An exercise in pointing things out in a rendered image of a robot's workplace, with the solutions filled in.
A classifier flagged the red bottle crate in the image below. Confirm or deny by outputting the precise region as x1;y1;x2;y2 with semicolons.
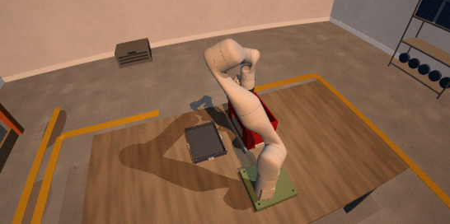
228;92;278;150

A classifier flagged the grey rectangular tray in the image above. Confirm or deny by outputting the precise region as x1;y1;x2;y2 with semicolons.
185;121;227;164

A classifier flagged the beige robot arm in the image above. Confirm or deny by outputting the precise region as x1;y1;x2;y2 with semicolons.
204;39;287;200

